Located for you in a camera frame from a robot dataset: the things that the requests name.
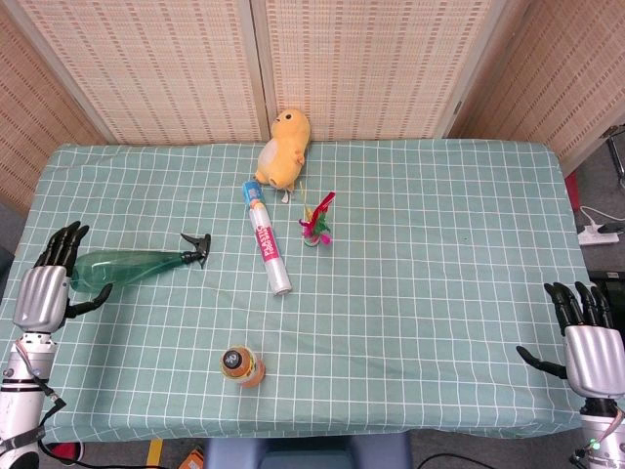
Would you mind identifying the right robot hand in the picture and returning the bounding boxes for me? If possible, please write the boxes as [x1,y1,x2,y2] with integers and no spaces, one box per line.
[516,280,625,400]

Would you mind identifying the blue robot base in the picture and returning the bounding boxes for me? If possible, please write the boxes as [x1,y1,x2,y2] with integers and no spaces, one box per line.
[202,432,414,469]

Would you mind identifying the white power strip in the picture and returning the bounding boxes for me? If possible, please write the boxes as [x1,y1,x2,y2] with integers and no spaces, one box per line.
[578,222,620,247]

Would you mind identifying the green checked tablecloth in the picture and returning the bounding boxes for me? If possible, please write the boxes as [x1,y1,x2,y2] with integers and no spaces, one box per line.
[0,139,595,445]

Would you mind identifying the black floor cable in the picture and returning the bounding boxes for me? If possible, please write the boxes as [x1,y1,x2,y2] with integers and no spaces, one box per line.
[408,452,473,469]

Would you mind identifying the red and black object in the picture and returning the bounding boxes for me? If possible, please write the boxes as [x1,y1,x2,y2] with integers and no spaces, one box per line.
[44,441,87,461]

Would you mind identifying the white power cable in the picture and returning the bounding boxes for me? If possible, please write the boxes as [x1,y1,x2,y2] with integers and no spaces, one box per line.
[579,204,607,227]

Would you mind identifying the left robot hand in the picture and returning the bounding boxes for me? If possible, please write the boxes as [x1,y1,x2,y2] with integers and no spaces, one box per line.
[12,220,114,338]

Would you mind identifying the woven bamboo screen panel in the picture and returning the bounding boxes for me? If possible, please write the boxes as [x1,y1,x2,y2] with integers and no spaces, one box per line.
[4,0,269,147]
[251,0,533,143]
[446,0,625,175]
[0,0,106,214]

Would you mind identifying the metal chair leg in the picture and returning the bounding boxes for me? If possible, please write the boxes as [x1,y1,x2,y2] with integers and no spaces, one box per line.
[602,124,625,188]

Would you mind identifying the yellow plush toy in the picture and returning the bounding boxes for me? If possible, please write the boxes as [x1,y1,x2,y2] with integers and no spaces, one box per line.
[253,107,313,203]

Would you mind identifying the orange juice bottle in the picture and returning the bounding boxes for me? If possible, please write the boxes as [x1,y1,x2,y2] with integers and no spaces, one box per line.
[219,345,267,390]

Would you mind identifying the feather shuttlecock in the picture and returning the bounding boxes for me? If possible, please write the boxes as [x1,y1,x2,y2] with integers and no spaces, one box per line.
[298,191,337,248]

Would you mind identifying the green spray bottle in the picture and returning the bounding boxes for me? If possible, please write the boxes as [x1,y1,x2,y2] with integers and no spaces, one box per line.
[67,233,212,295]

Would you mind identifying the orange cardboard box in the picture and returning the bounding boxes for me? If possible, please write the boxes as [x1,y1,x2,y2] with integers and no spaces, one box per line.
[178,446,207,469]

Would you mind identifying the plastic wrap roll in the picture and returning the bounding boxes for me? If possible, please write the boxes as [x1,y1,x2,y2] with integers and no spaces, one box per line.
[240,179,293,297]

